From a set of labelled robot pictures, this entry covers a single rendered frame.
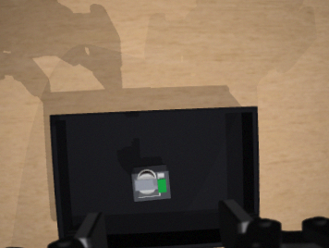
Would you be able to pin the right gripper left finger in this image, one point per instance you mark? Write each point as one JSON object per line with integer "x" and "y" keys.
{"x": 91, "y": 233}

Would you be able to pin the black parts tray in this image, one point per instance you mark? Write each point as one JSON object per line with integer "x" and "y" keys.
{"x": 212, "y": 154}

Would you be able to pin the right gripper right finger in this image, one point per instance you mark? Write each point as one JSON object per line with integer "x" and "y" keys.
{"x": 239, "y": 230}

